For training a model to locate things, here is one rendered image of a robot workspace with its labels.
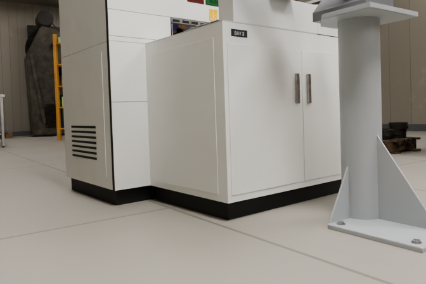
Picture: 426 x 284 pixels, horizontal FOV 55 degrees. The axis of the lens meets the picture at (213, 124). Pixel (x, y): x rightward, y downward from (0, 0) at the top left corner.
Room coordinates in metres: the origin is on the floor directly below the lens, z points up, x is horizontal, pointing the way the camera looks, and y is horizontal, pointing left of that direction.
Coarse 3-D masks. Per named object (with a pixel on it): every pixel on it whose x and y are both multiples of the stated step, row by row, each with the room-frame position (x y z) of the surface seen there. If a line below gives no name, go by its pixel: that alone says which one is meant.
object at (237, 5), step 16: (224, 0) 1.73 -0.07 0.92; (240, 0) 1.72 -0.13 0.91; (256, 0) 1.78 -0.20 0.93; (272, 0) 1.84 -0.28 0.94; (288, 0) 1.91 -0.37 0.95; (224, 16) 1.74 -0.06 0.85; (240, 16) 1.72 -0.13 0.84; (256, 16) 1.78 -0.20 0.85; (272, 16) 1.84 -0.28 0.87; (288, 16) 1.91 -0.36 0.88; (304, 16) 1.98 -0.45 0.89
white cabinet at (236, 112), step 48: (192, 48) 1.82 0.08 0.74; (240, 48) 1.71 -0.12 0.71; (288, 48) 1.90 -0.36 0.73; (336, 48) 2.13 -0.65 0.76; (192, 96) 1.83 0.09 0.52; (240, 96) 1.71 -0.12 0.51; (288, 96) 1.89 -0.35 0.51; (336, 96) 2.12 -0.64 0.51; (192, 144) 1.84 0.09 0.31; (240, 144) 1.70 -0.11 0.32; (288, 144) 1.89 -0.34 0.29; (336, 144) 2.11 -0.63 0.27; (192, 192) 1.85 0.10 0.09; (240, 192) 1.70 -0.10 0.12; (288, 192) 1.94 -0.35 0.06; (336, 192) 2.18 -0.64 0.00
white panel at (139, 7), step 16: (112, 0) 2.04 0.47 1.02; (128, 0) 2.09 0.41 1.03; (144, 0) 2.15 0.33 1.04; (160, 0) 2.21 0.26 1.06; (176, 0) 2.27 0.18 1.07; (112, 16) 2.04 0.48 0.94; (128, 16) 2.09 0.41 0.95; (144, 16) 2.15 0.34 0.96; (160, 16) 2.21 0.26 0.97; (176, 16) 2.27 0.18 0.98; (192, 16) 2.34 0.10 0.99; (208, 16) 2.41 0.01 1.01; (112, 32) 2.03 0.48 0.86; (128, 32) 2.09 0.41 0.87; (144, 32) 2.14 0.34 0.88; (160, 32) 2.21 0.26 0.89
